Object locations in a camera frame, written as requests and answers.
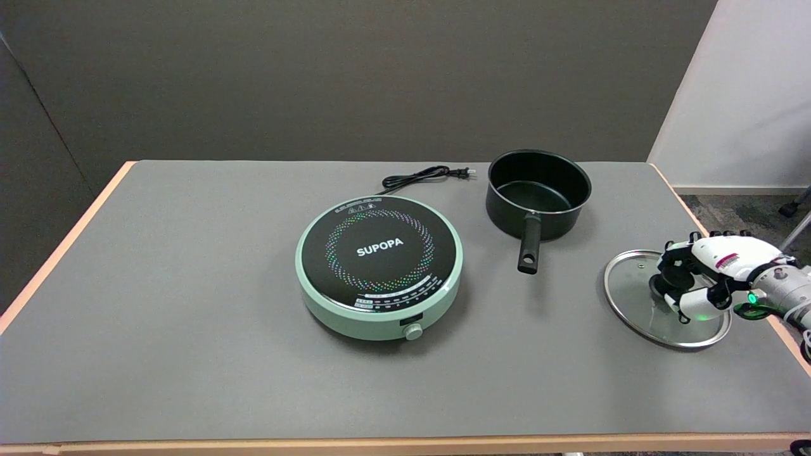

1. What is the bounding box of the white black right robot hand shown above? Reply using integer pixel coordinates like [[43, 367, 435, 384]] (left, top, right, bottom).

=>
[[649, 231, 798, 326]]

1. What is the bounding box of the glass pot lid black knob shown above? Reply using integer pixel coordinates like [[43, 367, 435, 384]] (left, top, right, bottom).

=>
[[603, 249, 733, 350]]

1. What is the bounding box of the white stand leg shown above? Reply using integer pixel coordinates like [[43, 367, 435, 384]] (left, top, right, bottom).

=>
[[781, 211, 811, 252]]

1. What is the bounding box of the mint green induction cooker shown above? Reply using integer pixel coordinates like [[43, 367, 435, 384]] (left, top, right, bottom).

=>
[[295, 194, 464, 342]]

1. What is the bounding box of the black saucepan with handle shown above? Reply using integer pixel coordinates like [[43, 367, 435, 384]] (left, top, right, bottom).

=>
[[485, 149, 593, 276]]

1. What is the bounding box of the black power cord with plug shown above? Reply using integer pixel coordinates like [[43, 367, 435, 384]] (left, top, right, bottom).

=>
[[378, 165, 476, 195]]

